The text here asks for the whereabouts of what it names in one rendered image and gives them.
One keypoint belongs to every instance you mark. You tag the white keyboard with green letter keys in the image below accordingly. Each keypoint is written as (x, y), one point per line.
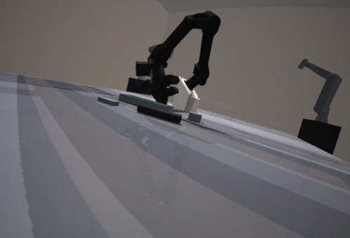
(135, 100)

